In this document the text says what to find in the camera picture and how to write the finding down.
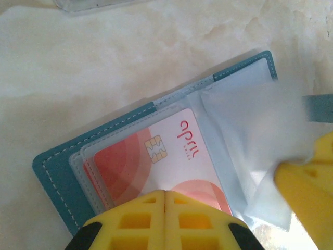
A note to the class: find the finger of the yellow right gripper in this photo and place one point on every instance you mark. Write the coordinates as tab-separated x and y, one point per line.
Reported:
325	149
309	203

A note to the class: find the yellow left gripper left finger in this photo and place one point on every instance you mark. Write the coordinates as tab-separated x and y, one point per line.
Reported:
140	224

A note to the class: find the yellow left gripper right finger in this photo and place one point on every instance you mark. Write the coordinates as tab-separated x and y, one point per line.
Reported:
192	226

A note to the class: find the blue leather card holder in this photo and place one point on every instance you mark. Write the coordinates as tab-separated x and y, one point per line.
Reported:
59	177

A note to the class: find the clear acrylic card stand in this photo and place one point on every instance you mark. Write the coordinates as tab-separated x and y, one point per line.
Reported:
104	5

